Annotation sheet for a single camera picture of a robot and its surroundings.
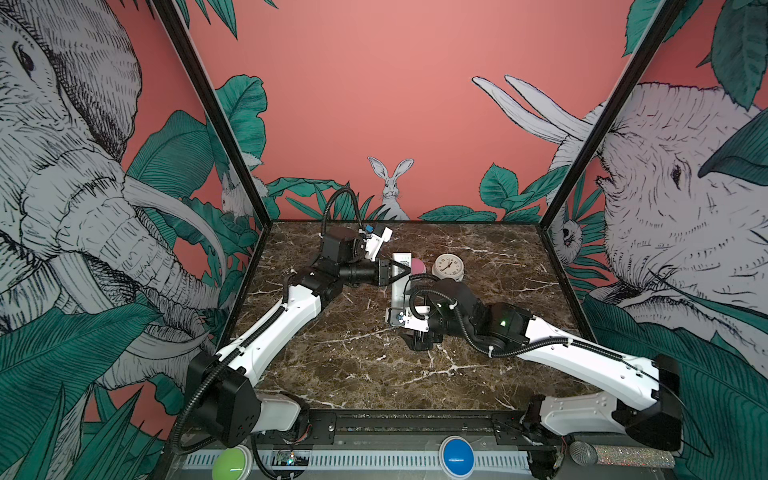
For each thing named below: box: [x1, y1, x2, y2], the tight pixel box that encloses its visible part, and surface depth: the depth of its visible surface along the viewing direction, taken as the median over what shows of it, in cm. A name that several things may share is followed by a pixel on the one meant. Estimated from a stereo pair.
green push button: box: [212, 444, 253, 480], surface depth 69 cm
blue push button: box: [438, 435, 475, 480], surface depth 70 cm
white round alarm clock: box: [432, 253, 464, 282], surface depth 104 cm
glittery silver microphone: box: [569, 441, 676, 468], surface depth 69 cm
